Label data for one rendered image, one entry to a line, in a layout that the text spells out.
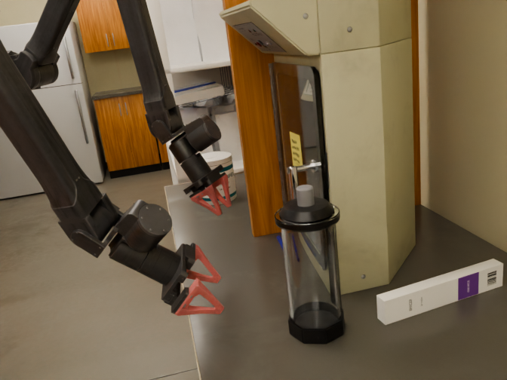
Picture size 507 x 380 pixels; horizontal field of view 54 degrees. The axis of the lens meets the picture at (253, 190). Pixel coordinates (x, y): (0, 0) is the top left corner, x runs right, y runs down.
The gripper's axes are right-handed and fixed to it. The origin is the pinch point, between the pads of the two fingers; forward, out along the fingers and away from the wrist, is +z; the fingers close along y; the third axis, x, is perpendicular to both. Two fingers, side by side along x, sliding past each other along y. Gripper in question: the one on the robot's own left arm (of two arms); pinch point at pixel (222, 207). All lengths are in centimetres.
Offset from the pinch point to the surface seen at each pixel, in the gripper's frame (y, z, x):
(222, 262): -6.8, 10.7, 3.8
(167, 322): 68, 51, 147
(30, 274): 82, -12, 270
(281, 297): -17.0, 19.6, -15.5
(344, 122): -6.8, -4.2, -43.0
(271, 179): 14.1, 1.6, -6.5
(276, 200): 14.0, 7.2, -4.2
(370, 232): -6.5, 17.1, -35.0
